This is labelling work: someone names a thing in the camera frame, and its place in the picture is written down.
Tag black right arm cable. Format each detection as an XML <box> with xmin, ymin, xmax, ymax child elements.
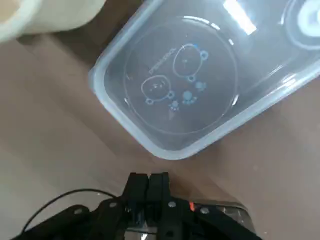
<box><xmin>22</xmin><ymin>188</ymin><xmax>118</xmax><ymax>233</ymax></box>

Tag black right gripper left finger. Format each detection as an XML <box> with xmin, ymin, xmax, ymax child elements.
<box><xmin>9</xmin><ymin>171</ymin><xmax>151</xmax><ymax>240</ymax></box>

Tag cream rectangular bowl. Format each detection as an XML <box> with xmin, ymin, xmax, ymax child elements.
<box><xmin>0</xmin><ymin>0</ymin><xmax>106</xmax><ymax>45</ymax></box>

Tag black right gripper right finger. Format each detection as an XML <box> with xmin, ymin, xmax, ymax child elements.
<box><xmin>147</xmin><ymin>171</ymin><xmax>262</xmax><ymax>240</ymax></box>

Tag smoky clear drawer orange knob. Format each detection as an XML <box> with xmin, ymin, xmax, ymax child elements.
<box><xmin>123</xmin><ymin>199</ymin><xmax>256</xmax><ymax>240</ymax></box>

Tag clear plastic container lid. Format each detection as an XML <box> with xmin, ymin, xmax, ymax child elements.
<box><xmin>87</xmin><ymin>0</ymin><xmax>320</xmax><ymax>161</ymax></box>

